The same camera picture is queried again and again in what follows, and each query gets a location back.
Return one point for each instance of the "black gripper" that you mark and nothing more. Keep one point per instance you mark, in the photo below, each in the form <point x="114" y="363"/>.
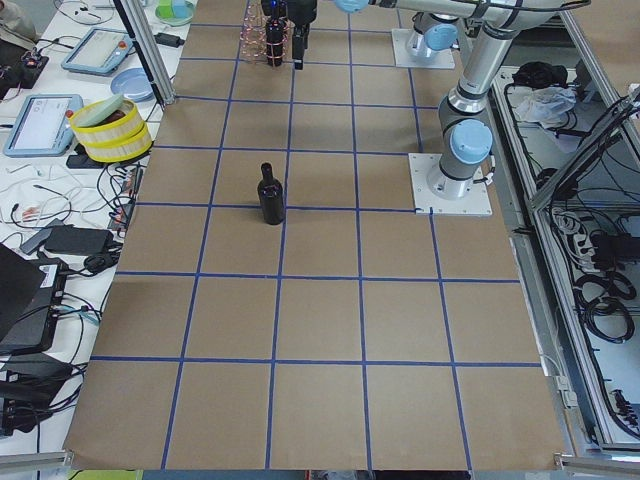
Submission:
<point x="303" y="12"/>

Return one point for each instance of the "dark wine bottle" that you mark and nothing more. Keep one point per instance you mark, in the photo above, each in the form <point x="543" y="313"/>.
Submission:
<point x="271" y="196"/>

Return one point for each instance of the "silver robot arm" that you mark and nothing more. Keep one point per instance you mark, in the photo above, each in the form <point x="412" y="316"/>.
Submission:
<point x="422" y="21"/>
<point x="467" y="139"/>

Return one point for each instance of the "dark bottle in basket near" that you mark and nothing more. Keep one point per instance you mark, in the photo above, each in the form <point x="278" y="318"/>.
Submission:
<point x="274" y="41"/>

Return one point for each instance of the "dark bottle in basket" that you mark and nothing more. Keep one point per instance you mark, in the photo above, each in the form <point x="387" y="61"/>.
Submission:
<point x="278" y="9"/>
<point x="274" y="41"/>

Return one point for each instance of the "dark bottle in basket far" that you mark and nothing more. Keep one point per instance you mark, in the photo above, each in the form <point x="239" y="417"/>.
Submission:
<point x="278" y="9"/>

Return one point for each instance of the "green bowl with blocks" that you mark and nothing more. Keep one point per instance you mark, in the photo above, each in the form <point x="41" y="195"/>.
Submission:
<point x="175" y="12"/>

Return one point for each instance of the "black power adapter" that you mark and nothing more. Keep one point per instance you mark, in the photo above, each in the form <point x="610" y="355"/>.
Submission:
<point x="169" y="40"/>

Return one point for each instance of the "blue plate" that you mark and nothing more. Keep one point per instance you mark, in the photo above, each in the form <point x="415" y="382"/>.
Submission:
<point x="133" y="85"/>

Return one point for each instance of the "teach pendant far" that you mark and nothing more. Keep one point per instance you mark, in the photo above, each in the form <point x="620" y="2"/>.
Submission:
<point x="100" y="52"/>

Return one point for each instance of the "teach pendant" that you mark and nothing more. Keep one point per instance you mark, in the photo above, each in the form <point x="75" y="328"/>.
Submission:
<point x="100" y="52"/>
<point x="41" y="128"/>

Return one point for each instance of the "white crumpled cloth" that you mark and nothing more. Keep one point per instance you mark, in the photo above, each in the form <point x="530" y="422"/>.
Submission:
<point x="548" y="107"/>

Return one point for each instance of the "teach pendant near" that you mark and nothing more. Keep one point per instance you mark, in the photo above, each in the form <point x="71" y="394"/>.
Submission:
<point x="41" y="128"/>

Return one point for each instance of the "large black power brick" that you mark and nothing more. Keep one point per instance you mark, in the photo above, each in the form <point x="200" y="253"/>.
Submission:
<point x="71" y="240"/>

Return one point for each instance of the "black laptop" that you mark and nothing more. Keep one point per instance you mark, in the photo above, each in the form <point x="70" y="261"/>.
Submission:
<point x="31" y="292"/>

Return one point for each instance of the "copper wire wine basket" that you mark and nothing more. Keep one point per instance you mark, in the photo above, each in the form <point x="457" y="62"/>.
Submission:
<point x="253" y="32"/>

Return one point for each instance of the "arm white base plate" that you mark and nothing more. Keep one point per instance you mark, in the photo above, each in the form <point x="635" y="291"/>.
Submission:
<point x="435" y="193"/>
<point x="431" y="50"/>

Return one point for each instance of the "aluminium frame post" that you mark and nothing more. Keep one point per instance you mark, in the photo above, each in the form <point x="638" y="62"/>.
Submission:
<point x="135" y="21"/>

